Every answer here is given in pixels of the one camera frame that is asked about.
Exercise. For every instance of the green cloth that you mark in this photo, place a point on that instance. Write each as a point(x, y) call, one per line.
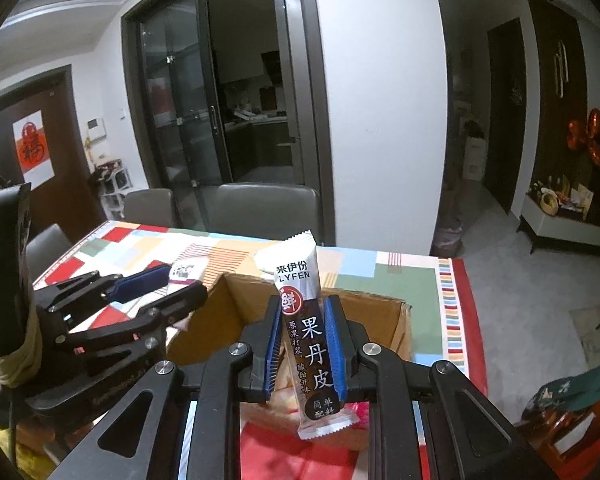
point(570, 390)

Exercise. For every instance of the white snack bar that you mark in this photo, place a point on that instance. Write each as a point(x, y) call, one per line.
point(305, 320)

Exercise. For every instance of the red wooden chair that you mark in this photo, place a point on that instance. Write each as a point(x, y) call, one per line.
point(560, 442)

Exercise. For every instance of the dark trash bag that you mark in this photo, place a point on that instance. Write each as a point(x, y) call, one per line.
point(447, 232)

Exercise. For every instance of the white low cabinet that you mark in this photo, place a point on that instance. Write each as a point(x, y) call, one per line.
point(565, 230)

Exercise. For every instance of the colourful patchwork tablecloth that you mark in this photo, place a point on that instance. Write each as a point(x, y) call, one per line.
point(360, 270)

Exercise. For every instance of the grey chair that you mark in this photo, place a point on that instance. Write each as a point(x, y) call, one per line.
point(47, 250)
point(150, 205)
point(260, 210)

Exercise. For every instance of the white wall intercom panel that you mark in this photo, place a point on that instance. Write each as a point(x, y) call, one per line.
point(96, 127)

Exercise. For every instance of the small white snack packet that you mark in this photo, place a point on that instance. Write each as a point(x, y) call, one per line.
point(185, 271)

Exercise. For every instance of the dark interior door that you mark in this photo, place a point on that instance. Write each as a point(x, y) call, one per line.
point(505, 110)

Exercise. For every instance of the red door poster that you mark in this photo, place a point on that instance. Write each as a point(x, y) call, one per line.
point(30, 147)

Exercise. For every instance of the shoe rack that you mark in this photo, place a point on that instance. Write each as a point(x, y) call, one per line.
point(112, 185)

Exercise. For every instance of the glass sliding door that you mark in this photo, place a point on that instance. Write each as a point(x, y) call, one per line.
point(180, 110)

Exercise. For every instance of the brown entrance door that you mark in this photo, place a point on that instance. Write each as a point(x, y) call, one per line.
point(65, 170)

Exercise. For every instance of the white box on floor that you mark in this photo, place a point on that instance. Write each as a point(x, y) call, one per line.
point(475, 157)

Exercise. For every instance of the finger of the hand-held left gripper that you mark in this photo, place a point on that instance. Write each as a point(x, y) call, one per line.
point(180, 305)
point(140, 281)

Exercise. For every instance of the brown cardboard box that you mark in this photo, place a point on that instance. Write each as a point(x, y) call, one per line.
point(220, 320)

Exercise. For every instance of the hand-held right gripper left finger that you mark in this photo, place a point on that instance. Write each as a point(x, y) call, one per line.
point(272, 355)

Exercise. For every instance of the dark wardrobe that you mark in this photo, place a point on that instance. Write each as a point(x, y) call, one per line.
point(560, 85)

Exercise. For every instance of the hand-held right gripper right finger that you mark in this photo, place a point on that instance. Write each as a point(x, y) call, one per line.
point(337, 347)

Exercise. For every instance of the orange foil balloons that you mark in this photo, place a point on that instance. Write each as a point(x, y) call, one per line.
point(587, 145)

